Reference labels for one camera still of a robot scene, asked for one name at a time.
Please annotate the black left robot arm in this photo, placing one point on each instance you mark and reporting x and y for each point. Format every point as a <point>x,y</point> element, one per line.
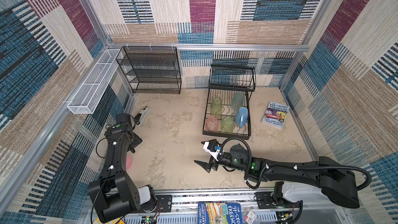
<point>114,194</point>

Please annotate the opaque pink plastic cup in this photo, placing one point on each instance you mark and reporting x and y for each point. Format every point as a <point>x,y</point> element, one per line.
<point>128,162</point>

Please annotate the black wire dish rack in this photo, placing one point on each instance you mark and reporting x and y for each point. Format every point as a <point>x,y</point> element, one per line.
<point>224,82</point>

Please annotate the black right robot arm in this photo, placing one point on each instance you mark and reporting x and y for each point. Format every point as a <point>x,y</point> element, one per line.
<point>339,183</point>

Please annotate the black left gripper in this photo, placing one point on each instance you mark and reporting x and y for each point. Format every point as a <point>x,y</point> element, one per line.
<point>137,140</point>

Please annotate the teal translucent plastic cup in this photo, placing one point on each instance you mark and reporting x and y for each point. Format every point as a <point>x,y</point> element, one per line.
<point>237,101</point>

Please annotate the black white stapler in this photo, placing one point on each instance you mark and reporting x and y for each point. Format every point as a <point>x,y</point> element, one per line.
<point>140,117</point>

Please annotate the treehouse paperback book on table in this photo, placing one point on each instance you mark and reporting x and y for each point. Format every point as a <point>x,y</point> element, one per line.
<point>275,115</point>

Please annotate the small clear packet with label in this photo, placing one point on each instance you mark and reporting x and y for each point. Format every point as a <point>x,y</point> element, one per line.
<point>251,218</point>

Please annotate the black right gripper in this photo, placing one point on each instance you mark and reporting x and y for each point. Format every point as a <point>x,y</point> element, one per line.
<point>213,163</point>

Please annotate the pink translucent plastic cup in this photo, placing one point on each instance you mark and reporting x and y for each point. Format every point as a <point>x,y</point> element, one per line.
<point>212,124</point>

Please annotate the white wire wall basket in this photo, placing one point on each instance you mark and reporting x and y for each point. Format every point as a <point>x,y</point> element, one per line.
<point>89,94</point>

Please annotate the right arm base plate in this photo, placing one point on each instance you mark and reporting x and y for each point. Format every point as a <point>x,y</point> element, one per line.
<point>267,200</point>

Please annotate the treehouse book at front edge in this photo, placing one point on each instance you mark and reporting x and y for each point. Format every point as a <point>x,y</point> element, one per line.
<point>219,213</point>

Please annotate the green plastic cup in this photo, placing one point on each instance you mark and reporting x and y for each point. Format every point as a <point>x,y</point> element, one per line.
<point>227,125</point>
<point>216,107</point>

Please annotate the blue white ceramic mug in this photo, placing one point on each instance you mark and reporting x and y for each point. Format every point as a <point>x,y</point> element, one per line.
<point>241,116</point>

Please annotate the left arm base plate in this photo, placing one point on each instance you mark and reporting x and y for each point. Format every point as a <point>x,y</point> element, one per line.
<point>163,203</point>

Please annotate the black mesh shelf unit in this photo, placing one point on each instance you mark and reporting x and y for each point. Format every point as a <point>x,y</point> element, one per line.
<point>151,69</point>

